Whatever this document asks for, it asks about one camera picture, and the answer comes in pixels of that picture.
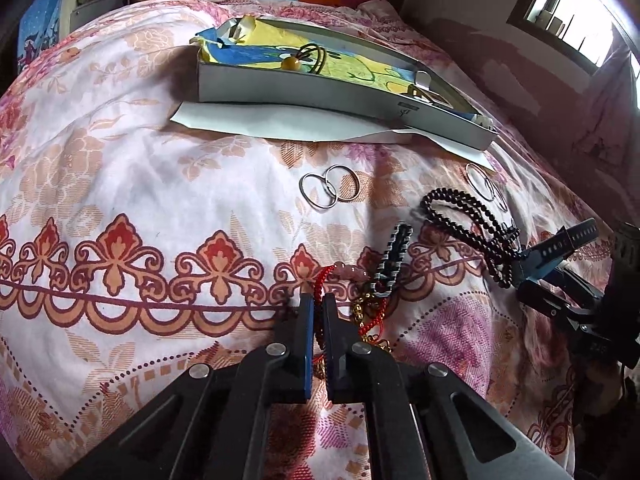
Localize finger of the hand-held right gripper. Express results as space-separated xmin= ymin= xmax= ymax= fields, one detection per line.
xmin=515 ymin=266 xmax=607 ymax=322
xmin=517 ymin=217 xmax=601 ymax=282

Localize gold chain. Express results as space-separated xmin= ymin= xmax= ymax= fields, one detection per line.
xmin=350 ymin=290 xmax=397 ymax=357

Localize red string bracelet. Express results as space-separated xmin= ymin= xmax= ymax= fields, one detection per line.
xmin=311 ymin=261 xmax=383 ymax=348

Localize black bead necklace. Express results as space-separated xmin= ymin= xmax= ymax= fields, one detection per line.
xmin=420 ymin=187 xmax=523 ymax=291

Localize white paper sheet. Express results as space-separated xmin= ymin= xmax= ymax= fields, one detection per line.
xmin=169 ymin=102 xmax=496 ymax=171

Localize hair tie with yellow bead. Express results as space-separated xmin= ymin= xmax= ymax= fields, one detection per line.
xmin=284 ymin=42 xmax=331 ymax=77

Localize window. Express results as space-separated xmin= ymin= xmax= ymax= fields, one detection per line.
xmin=507 ymin=0 xmax=640 ymax=77

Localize silver bangle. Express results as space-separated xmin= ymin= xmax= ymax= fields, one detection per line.
xmin=324 ymin=166 xmax=360 ymax=202
xmin=485 ymin=175 xmax=509 ymax=212
xmin=301 ymin=174 xmax=337 ymax=209
xmin=465 ymin=162 xmax=496 ymax=196

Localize yellow blue cartoon cloth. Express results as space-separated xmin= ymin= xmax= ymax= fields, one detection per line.
xmin=190 ymin=17 xmax=493 ymax=126

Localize grey shallow box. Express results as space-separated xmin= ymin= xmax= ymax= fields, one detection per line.
xmin=197 ymin=15 xmax=501 ymax=152

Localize grey bedside panel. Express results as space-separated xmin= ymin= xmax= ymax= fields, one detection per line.
xmin=70 ymin=0 xmax=126 ymax=31

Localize black striped bracelet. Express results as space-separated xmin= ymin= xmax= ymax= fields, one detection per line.
xmin=372 ymin=223 xmax=413 ymax=297

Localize blue dotted cloth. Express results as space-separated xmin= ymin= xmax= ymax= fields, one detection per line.
xmin=17 ymin=0 xmax=68 ymax=73

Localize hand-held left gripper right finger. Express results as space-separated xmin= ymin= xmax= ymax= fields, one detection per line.
xmin=321 ymin=292 xmax=571 ymax=480

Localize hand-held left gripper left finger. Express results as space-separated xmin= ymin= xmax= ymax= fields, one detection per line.
xmin=65 ymin=292 xmax=321 ymax=480

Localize pink curtain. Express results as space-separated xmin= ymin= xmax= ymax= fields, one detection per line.
xmin=575 ymin=45 xmax=640 ymax=171

